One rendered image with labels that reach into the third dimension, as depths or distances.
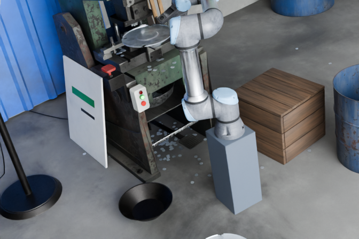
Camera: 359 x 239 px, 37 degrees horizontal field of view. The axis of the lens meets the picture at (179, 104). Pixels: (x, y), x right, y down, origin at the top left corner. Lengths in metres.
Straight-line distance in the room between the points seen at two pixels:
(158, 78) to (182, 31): 0.74
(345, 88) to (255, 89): 0.51
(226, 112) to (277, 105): 0.54
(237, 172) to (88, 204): 0.93
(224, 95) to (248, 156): 0.36
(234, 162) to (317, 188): 0.55
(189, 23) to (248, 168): 0.84
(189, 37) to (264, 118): 0.90
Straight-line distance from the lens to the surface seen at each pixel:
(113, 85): 2.81
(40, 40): 4.11
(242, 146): 2.62
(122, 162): 3.31
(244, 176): 2.74
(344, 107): 2.86
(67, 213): 3.12
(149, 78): 2.96
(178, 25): 2.30
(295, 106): 3.00
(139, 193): 3.04
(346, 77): 3.10
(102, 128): 3.23
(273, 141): 3.08
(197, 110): 2.50
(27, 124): 4.07
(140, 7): 2.96
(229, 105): 2.51
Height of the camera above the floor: 1.96
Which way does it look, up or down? 31 degrees down
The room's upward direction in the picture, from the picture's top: 11 degrees counter-clockwise
